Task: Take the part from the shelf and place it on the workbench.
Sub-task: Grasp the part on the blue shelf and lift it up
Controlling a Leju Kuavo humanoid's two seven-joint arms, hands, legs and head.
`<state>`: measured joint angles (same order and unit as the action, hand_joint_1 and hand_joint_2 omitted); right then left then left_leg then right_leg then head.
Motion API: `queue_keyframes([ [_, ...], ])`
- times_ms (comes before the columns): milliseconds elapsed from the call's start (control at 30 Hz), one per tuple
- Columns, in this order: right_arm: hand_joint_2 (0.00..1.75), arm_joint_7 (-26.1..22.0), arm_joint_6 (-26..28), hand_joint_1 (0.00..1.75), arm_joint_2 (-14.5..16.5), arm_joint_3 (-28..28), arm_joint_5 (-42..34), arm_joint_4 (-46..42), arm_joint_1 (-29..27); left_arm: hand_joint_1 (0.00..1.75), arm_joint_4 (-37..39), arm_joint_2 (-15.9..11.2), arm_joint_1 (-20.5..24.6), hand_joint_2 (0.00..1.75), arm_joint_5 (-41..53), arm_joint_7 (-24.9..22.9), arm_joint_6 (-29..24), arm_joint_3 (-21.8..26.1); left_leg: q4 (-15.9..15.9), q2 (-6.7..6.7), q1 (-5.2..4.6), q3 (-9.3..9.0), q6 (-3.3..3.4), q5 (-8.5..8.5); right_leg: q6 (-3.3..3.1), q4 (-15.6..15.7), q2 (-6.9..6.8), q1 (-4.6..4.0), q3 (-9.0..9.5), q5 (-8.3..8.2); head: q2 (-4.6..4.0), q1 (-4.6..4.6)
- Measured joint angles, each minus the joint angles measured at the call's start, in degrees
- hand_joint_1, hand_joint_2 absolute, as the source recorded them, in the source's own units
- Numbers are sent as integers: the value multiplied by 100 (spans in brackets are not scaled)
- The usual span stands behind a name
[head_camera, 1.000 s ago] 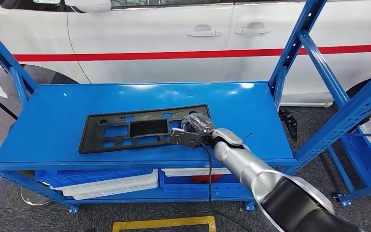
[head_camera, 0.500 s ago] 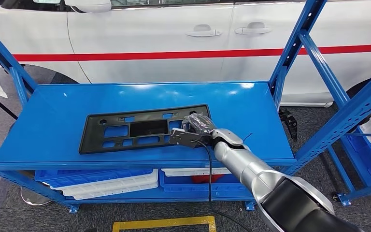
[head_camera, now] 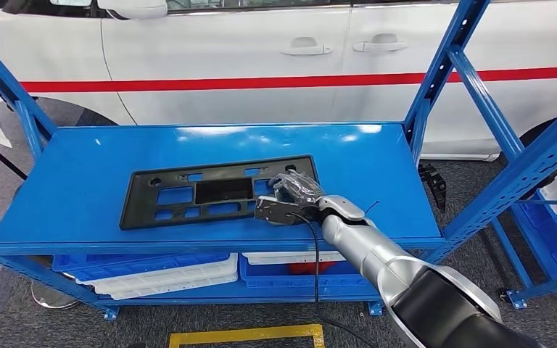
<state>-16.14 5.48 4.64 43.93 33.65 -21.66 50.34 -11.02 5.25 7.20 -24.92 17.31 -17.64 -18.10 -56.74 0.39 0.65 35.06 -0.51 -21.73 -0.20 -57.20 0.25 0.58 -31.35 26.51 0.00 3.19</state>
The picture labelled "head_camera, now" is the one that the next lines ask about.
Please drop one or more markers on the chrome stanchion with round base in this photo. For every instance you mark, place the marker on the chrome stanchion with round base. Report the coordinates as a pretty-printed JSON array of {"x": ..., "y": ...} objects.
[{"x": 50, "y": 300}]

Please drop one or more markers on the blue metal shelf rack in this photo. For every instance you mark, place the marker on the blue metal shelf rack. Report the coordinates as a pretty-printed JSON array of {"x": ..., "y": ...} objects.
[{"x": 91, "y": 201}]

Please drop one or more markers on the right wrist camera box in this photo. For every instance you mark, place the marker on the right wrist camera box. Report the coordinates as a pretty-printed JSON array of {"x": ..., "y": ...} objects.
[{"x": 273, "y": 211}]

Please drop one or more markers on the black plastic piece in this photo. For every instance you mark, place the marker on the black plastic piece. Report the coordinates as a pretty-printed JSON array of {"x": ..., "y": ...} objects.
[{"x": 434, "y": 185}]

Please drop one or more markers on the white car with red stripe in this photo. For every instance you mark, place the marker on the white car with red stripe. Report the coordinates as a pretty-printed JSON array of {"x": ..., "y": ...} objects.
[{"x": 211, "y": 48}]

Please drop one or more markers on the blue plastic crate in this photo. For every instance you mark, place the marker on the blue plastic crate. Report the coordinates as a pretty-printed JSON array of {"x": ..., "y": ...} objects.
[
  {"x": 269, "y": 278},
  {"x": 139, "y": 266},
  {"x": 555, "y": 254}
]

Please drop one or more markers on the blue wheeled shelf rack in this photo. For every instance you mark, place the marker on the blue wheeled shelf rack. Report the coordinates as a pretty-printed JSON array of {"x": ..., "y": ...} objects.
[{"x": 513, "y": 254}]

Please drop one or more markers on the red item in crate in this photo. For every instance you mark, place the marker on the red item in crate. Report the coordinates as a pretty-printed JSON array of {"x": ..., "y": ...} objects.
[{"x": 307, "y": 269}]

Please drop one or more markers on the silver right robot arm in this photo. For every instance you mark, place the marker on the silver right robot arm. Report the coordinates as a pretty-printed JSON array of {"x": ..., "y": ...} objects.
[{"x": 355, "y": 240}]

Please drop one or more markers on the yellow floor tape square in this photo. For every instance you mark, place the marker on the yellow floor tape square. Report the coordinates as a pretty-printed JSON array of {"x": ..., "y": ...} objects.
[{"x": 245, "y": 332}]

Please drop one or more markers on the black plastic plate part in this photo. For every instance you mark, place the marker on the black plastic plate part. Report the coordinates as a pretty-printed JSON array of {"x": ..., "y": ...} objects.
[{"x": 139, "y": 201}]

